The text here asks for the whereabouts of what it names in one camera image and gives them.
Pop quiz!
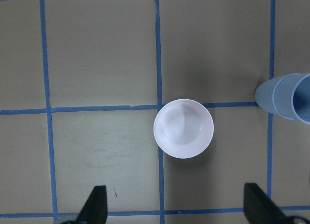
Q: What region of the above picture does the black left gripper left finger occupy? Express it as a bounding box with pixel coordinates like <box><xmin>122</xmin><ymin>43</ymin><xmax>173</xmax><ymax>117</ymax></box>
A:
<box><xmin>75</xmin><ymin>185</ymin><xmax>108</xmax><ymax>224</ymax></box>

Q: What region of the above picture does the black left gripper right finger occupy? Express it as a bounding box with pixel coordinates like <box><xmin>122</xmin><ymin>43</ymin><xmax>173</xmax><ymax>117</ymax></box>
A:
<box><xmin>243</xmin><ymin>183</ymin><xmax>291</xmax><ymax>224</ymax></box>

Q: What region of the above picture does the blue cup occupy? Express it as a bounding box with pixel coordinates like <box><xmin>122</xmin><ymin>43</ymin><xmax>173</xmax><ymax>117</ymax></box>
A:
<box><xmin>255</xmin><ymin>74</ymin><xmax>301</xmax><ymax>120</ymax></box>
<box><xmin>274</xmin><ymin>74</ymin><xmax>310</xmax><ymax>124</ymax></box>

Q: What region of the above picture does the pink bowl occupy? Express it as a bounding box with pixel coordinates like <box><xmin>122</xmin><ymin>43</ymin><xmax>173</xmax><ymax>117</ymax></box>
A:
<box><xmin>153</xmin><ymin>99</ymin><xmax>214</xmax><ymax>159</ymax></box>

